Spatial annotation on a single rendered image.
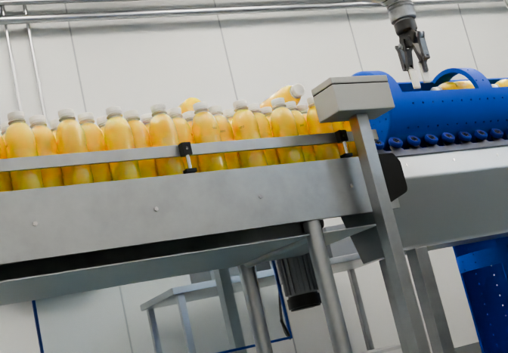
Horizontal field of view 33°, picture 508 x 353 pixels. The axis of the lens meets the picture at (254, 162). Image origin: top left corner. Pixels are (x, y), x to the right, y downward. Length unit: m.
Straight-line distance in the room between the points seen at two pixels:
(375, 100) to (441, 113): 0.49
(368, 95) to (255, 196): 0.44
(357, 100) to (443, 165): 0.52
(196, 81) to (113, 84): 0.63
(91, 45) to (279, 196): 4.15
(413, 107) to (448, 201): 0.32
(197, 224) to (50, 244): 0.38
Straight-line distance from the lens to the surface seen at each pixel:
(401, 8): 3.04
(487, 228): 2.95
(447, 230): 2.82
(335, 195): 2.40
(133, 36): 6.43
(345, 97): 2.39
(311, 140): 2.44
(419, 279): 2.71
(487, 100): 3.04
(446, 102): 2.91
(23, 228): 2.01
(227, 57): 6.60
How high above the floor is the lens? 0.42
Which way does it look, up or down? 12 degrees up
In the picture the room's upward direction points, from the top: 13 degrees counter-clockwise
